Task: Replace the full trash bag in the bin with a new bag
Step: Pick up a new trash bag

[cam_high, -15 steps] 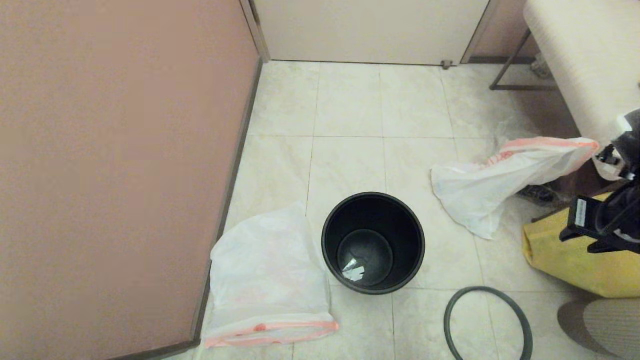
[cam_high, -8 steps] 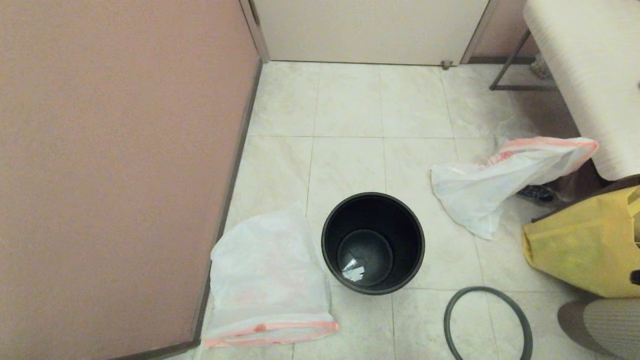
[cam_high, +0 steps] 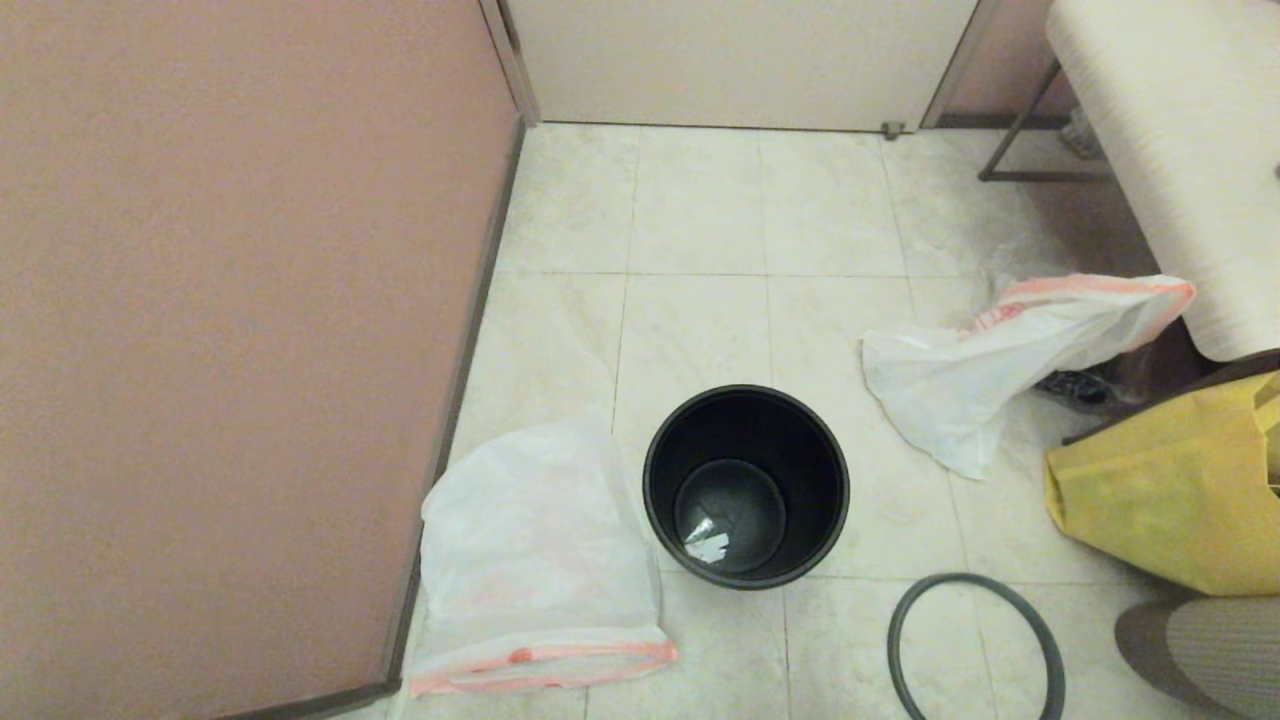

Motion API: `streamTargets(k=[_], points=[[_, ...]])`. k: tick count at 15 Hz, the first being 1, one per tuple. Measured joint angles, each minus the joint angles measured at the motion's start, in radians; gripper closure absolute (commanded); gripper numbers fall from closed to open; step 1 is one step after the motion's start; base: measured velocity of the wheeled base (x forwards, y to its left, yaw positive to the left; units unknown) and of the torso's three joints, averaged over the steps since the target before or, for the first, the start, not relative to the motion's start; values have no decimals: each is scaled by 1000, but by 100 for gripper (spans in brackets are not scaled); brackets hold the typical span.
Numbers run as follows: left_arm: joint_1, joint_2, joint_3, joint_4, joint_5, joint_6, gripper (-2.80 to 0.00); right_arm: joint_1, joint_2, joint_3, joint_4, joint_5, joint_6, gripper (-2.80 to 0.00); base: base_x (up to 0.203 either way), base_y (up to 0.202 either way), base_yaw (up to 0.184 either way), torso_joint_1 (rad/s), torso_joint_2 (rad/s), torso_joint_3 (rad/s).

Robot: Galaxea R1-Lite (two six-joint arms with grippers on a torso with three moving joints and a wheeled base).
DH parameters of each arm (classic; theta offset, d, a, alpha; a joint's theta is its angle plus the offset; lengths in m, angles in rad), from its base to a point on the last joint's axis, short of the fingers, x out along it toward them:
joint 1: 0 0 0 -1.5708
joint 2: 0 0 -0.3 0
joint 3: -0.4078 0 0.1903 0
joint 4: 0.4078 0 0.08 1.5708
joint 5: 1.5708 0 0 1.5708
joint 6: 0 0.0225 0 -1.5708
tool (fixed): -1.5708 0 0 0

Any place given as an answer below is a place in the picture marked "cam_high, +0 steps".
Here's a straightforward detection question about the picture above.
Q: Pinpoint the black round trash bin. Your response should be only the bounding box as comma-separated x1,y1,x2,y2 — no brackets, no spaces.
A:
643,385,851,591

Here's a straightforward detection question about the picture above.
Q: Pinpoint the white plastic bag liner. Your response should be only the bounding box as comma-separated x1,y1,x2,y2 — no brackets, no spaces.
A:
408,405,679,698

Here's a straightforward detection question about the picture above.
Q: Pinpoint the white bag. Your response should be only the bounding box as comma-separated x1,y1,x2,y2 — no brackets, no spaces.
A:
862,274,1197,481

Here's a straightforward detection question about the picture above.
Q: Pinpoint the grey bin rim ring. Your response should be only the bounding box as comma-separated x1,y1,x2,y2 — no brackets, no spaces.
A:
888,572,1067,720

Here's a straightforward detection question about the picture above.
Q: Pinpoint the clear bag with dark contents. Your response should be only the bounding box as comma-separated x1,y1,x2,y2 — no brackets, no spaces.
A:
1035,340,1153,411

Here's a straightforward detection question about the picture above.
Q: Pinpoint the yellow fabric bag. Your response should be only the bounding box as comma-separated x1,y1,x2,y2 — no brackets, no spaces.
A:
1042,370,1280,598

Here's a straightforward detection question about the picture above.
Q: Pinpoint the dark grey baseboard strip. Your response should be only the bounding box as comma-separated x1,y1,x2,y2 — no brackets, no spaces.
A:
215,116,528,720

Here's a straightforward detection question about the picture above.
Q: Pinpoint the small white paper scrap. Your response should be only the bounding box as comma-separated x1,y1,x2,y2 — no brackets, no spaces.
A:
684,517,732,564

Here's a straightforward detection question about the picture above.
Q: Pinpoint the white door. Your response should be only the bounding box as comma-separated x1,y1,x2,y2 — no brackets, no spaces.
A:
497,0,981,132

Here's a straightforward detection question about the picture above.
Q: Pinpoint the small clear plastic wrapper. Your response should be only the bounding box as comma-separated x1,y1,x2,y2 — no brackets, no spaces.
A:
1058,105,1101,161

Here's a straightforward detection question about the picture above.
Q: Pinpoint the grey ribbed round pad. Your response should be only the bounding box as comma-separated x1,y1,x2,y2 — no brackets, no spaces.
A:
1113,597,1280,720

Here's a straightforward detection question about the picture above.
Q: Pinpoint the grey door frame post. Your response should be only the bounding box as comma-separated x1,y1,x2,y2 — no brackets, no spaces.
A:
478,0,543,125
918,0,1001,129

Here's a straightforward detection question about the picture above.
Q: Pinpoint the dark metal table frame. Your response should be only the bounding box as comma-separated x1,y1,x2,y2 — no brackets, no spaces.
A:
977,58,1116,183

